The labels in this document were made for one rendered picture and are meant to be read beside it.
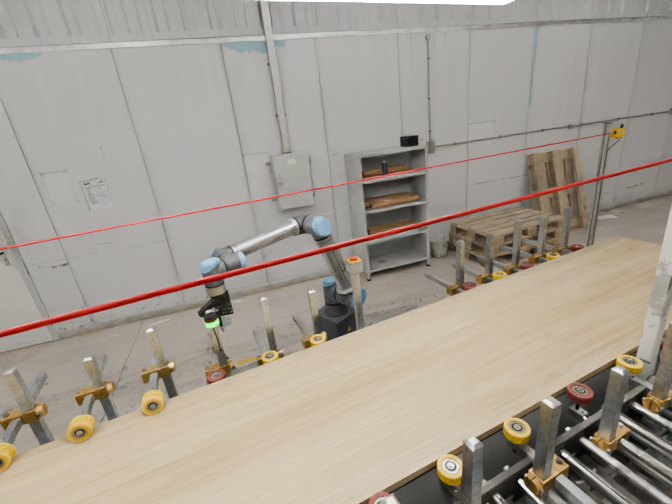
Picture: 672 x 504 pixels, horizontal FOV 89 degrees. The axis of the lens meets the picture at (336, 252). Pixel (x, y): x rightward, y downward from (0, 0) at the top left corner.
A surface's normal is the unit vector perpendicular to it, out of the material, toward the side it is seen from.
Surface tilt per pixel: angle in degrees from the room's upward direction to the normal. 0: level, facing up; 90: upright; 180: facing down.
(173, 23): 90
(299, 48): 90
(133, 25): 90
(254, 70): 90
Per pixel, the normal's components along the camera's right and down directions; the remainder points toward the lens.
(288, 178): 0.31, 0.30
